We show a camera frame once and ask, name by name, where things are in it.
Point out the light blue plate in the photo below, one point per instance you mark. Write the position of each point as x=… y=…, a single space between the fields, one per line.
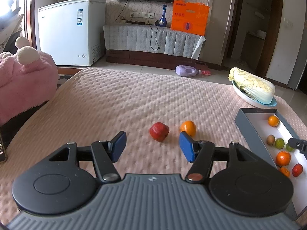
x=252 y=101

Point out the orange paper bag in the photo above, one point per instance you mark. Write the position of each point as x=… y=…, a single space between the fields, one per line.
x=190 y=17

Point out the large orange tangerine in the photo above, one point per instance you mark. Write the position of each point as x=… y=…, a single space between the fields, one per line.
x=285 y=171

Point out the orange tangerine with stem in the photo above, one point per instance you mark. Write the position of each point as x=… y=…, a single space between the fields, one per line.
x=283 y=158

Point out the napa cabbage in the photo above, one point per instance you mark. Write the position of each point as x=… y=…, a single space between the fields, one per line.
x=258 y=88

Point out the white shallow cardboard box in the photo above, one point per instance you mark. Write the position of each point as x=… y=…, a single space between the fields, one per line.
x=267 y=134

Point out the brown kiwi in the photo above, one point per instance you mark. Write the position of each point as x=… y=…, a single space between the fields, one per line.
x=270 y=140

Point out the yellow orange citrus fruit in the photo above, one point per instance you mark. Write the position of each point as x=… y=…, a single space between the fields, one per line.
x=273 y=121

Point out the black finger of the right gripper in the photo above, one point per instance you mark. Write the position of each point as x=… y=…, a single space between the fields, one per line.
x=301 y=145

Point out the blue glass bottle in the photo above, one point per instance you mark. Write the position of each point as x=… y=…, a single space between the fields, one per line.
x=163 y=20

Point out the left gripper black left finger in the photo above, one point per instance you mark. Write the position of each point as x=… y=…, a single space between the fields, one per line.
x=103 y=154

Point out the white wall power socket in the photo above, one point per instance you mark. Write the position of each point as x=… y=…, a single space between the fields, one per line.
x=145 y=15

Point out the small orange citrus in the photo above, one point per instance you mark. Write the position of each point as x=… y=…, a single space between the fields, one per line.
x=189 y=127

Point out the cabinet with white cloth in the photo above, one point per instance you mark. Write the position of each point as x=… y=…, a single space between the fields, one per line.
x=152 y=39

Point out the small red apple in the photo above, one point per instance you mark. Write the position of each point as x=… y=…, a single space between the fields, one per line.
x=297 y=170

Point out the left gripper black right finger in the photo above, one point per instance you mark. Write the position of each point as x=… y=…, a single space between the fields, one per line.
x=202 y=154

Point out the dark red apple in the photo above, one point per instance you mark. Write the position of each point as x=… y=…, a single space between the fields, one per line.
x=159 y=131

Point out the pink quilted table cover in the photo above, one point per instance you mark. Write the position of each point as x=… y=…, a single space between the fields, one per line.
x=97 y=103

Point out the black smartphone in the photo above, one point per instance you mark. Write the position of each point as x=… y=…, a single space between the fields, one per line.
x=3 y=155

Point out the pink plush toy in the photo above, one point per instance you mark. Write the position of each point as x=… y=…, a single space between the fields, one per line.
x=28 y=79

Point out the white chest freezer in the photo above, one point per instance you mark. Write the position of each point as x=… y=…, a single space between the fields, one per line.
x=72 y=32

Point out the green lime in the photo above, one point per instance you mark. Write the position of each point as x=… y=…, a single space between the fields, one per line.
x=289 y=148
x=279 y=143

